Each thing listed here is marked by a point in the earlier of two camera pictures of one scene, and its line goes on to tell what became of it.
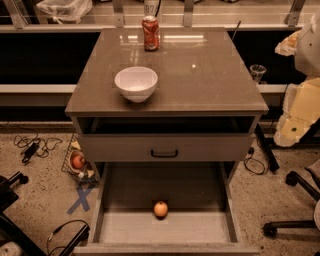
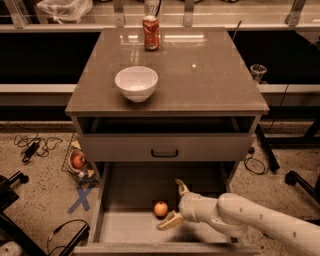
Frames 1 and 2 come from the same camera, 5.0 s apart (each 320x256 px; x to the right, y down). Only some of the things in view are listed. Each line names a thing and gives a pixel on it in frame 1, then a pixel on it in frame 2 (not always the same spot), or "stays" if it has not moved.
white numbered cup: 151,7 stays
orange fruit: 160,208 stays
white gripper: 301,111 to 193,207
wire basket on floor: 76,164 stays
